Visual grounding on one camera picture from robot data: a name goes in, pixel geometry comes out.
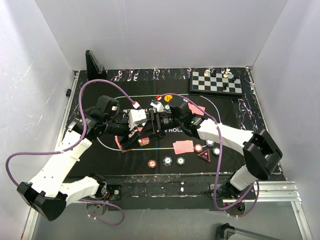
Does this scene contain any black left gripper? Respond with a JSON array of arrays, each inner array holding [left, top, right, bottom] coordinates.
[[104, 114, 142, 149]]

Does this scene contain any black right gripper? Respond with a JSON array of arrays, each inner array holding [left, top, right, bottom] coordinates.
[[139, 109, 183, 143]]

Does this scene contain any red playing card deck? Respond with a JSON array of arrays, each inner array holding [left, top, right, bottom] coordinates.
[[114, 127, 150, 153]]

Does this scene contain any red poker chip stack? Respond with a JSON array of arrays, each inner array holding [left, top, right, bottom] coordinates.
[[147, 159, 157, 169]]

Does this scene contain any yellow dealer button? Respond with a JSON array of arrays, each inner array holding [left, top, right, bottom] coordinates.
[[163, 94, 173, 102]]

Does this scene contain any red backed card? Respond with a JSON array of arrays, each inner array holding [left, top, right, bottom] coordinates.
[[172, 140, 194, 155], [188, 102, 206, 116], [172, 141, 188, 155]]

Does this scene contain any green poker chip stack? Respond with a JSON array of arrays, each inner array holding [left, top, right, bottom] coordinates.
[[176, 157, 185, 166]]

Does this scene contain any black triangular all-in marker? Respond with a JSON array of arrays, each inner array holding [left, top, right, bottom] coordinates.
[[197, 149, 211, 163]]

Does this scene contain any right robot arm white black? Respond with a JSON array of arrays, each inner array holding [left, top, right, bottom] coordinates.
[[134, 98, 283, 199]]

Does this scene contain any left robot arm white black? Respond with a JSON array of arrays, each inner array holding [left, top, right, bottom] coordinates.
[[17, 95, 141, 221]]

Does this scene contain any black texas holdem poker mat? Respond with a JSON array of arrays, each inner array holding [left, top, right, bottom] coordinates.
[[72, 79, 253, 177]]

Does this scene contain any black white chess board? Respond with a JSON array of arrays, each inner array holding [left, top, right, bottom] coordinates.
[[189, 71, 244, 98]]

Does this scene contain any black card shoe stand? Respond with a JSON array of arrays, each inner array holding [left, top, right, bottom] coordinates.
[[85, 50, 107, 81]]

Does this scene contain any white chess piece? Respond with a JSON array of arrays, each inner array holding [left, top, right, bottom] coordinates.
[[204, 69, 210, 77]]

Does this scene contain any white chess pawn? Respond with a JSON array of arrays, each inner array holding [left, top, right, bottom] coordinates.
[[223, 68, 230, 78]]

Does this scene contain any black case corner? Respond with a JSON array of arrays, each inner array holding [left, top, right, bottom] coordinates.
[[215, 223, 278, 240]]

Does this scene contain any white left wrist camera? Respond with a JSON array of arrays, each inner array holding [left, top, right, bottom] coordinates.
[[128, 109, 148, 130]]

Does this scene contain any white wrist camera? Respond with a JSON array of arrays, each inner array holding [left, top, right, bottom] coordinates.
[[128, 109, 148, 130], [150, 99, 165, 113]]

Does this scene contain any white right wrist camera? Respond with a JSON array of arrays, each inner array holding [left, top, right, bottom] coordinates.
[[150, 99, 165, 113]]

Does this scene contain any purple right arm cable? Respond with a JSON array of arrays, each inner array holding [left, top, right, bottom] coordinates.
[[156, 92, 260, 217]]

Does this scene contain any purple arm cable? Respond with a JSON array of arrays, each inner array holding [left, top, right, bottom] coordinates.
[[5, 79, 142, 227], [156, 92, 260, 217]]

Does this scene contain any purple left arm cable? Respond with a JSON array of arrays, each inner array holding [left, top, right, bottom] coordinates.
[[5, 79, 142, 227]]

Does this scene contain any aluminium frame rail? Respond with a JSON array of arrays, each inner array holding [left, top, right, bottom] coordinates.
[[21, 181, 313, 240]]

